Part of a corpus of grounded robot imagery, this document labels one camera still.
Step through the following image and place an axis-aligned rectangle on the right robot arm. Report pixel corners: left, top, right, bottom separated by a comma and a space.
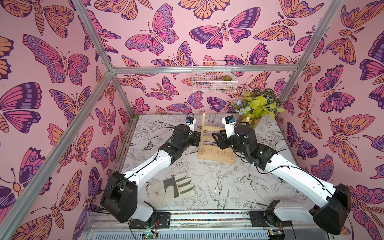
212, 124, 351, 235

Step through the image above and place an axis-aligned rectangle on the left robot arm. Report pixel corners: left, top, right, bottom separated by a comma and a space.
100, 124, 202, 225

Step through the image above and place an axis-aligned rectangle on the wooden jewelry display stand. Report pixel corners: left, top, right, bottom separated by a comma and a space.
197, 113, 243, 164

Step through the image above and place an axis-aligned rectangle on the potted green plant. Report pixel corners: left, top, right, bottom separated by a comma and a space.
232, 89, 285, 129

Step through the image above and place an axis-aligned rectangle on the small succulent in basket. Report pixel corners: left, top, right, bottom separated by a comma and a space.
222, 75, 233, 82

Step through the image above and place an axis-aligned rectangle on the white green work glove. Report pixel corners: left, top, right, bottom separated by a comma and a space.
146, 172, 196, 208

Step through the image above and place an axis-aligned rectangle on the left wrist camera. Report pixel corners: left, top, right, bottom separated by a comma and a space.
185, 117, 196, 131

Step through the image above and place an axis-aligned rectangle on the white wire basket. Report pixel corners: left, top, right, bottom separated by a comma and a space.
190, 61, 238, 95

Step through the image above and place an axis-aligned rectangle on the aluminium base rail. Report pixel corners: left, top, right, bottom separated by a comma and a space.
80, 210, 339, 240

